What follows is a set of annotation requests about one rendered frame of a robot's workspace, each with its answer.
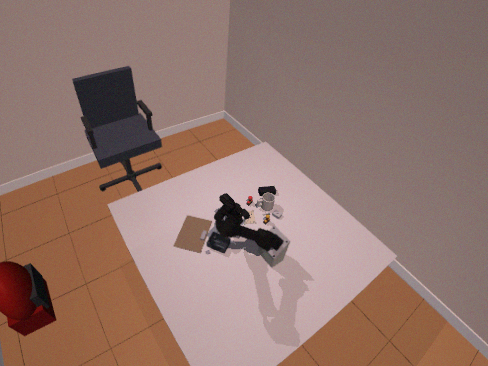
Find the brown flat board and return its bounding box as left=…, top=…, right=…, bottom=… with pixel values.
left=174, top=216, right=212, bottom=253

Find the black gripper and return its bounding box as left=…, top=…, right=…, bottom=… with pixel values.
left=233, top=209, right=250, bottom=225

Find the grey mug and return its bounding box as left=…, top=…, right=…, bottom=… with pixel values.
left=257, top=193, right=275, bottom=211

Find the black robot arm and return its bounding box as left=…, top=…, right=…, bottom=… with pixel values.
left=214, top=193, right=284, bottom=252

